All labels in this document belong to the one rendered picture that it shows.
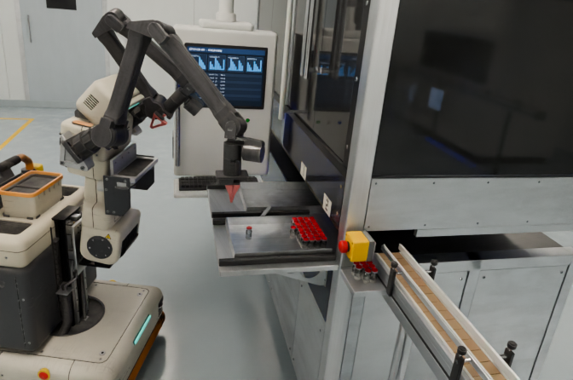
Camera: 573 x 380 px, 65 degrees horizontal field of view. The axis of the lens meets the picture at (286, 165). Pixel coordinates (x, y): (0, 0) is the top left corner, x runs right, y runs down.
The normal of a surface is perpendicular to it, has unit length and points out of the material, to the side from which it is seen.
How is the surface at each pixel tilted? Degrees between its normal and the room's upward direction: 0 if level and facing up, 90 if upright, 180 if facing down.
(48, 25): 90
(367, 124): 90
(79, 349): 0
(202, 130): 90
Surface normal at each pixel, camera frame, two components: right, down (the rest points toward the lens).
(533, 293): 0.22, 0.36
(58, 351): 0.08, -0.94
